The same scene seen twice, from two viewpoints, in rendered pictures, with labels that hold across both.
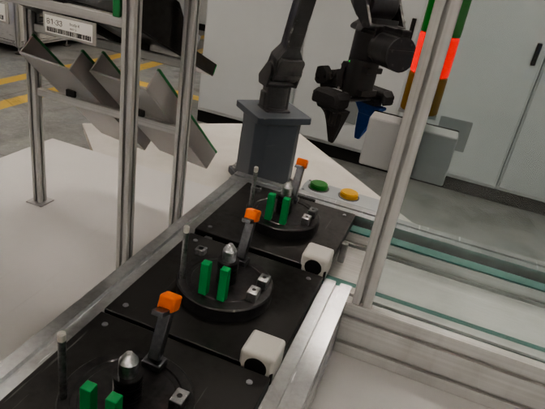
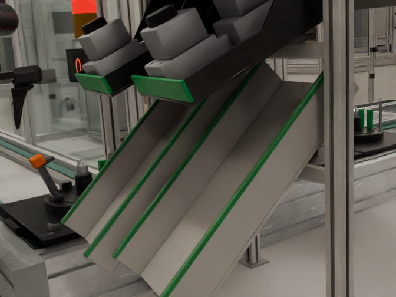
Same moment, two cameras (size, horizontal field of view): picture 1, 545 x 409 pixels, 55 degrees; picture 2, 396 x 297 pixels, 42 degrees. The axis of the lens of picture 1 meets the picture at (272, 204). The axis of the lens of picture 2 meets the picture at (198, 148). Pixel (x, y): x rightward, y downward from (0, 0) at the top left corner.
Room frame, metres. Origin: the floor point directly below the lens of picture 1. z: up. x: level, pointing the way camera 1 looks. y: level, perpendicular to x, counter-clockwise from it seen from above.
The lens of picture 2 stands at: (1.42, 0.69, 1.24)
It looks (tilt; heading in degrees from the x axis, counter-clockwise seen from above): 12 degrees down; 219
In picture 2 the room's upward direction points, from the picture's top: 4 degrees counter-clockwise
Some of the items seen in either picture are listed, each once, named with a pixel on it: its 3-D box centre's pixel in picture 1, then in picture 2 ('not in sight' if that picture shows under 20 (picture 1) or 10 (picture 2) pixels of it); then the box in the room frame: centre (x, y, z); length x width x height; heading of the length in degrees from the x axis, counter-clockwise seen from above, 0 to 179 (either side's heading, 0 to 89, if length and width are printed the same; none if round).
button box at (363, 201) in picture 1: (345, 208); not in sight; (1.05, -0.16, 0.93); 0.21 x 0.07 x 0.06; 74
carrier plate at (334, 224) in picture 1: (281, 225); (86, 208); (0.87, -0.02, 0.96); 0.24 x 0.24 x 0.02; 74
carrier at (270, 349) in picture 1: (227, 267); not in sight; (0.62, 0.05, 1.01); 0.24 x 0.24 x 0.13; 74
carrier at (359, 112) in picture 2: not in sight; (355, 121); (0.15, 0.18, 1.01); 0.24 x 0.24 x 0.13; 74
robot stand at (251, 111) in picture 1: (268, 146); not in sight; (1.28, 0.04, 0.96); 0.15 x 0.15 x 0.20; 29
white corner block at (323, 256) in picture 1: (316, 261); not in sight; (0.75, -0.09, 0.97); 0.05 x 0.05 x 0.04; 74
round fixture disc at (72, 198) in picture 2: (282, 216); (85, 198); (0.87, -0.02, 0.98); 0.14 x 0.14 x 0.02
